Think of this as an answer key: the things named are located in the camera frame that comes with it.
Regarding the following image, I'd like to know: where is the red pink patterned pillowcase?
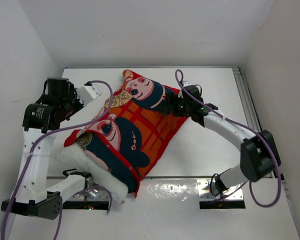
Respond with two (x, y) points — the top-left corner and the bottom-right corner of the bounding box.
(63, 69), (186, 194)

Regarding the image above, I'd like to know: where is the white pillow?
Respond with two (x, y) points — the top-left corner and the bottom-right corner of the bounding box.
(56, 143), (128, 204)

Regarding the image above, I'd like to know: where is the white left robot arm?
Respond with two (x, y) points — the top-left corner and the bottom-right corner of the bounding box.
(1, 70), (185, 220)

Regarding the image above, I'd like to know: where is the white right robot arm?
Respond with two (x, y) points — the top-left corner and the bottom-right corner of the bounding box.
(167, 85), (281, 196)

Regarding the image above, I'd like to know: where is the white front cover board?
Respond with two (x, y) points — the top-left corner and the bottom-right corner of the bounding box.
(9, 178), (299, 240)

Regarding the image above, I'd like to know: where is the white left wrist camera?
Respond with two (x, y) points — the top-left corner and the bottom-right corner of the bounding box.
(76, 85), (102, 107)

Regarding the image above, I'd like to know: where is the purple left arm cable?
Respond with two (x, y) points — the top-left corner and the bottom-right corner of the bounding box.
(0, 79), (114, 240)

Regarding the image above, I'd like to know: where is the aluminium frame rail right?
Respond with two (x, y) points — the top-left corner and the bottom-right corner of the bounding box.
(232, 66), (262, 132)

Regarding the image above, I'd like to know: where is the aluminium frame rail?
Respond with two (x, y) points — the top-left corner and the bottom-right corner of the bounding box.
(232, 66), (262, 132)
(0, 197), (16, 240)

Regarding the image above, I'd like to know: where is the aluminium frame rail left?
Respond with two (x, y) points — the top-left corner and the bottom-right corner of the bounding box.
(0, 197), (16, 240)

